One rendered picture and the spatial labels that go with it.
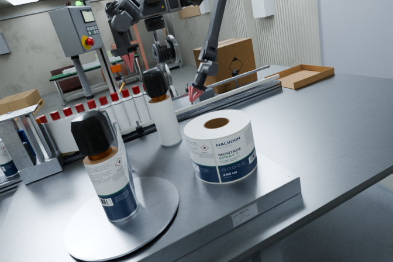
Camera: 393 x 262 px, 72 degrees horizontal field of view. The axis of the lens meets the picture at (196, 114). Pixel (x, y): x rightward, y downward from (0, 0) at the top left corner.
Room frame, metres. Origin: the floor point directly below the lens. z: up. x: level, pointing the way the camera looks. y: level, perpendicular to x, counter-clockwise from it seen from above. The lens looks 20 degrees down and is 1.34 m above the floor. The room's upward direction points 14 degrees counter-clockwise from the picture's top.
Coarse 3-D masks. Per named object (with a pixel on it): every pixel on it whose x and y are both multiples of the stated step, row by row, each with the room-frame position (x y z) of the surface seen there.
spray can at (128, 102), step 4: (124, 92) 1.23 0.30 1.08; (128, 92) 1.24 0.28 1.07; (124, 96) 1.23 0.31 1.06; (128, 96) 1.23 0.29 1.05; (124, 100) 1.22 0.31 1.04; (128, 100) 1.22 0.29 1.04; (132, 100) 1.23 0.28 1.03; (124, 104) 1.22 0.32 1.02; (128, 104) 1.22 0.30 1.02; (132, 104) 1.23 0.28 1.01; (128, 108) 1.22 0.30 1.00; (132, 108) 1.22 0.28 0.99; (128, 112) 1.22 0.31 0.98; (132, 112) 1.22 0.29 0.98; (136, 112) 1.23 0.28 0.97; (128, 116) 1.22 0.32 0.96; (132, 116) 1.22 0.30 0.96; (136, 116) 1.23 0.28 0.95; (132, 120) 1.22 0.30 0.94; (136, 120) 1.22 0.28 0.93; (132, 124) 1.22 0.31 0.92; (136, 124) 1.22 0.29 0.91
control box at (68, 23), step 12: (60, 12) 1.20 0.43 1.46; (72, 12) 1.20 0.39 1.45; (60, 24) 1.21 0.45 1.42; (72, 24) 1.19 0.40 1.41; (84, 24) 1.26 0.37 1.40; (60, 36) 1.21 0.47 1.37; (72, 36) 1.20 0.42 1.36; (84, 36) 1.22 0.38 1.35; (96, 36) 1.31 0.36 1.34; (72, 48) 1.21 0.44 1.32; (84, 48) 1.20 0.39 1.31; (96, 48) 1.29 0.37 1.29
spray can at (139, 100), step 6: (132, 90) 1.26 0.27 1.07; (138, 90) 1.25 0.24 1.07; (138, 96) 1.23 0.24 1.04; (138, 102) 1.23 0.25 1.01; (144, 102) 1.25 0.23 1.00; (138, 108) 1.24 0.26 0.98; (144, 108) 1.24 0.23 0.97; (138, 114) 1.25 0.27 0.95; (144, 114) 1.24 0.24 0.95; (144, 120) 1.23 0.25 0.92
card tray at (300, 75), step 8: (304, 64) 1.70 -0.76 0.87; (280, 72) 1.68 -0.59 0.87; (288, 72) 1.70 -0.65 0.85; (296, 72) 1.70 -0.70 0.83; (304, 72) 1.66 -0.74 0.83; (312, 72) 1.61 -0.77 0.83; (320, 72) 1.46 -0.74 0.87; (328, 72) 1.48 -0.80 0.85; (280, 80) 1.61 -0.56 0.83; (288, 80) 1.57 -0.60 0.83; (296, 80) 1.53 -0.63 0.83; (304, 80) 1.42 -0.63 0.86; (312, 80) 1.44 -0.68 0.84; (296, 88) 1.40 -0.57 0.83
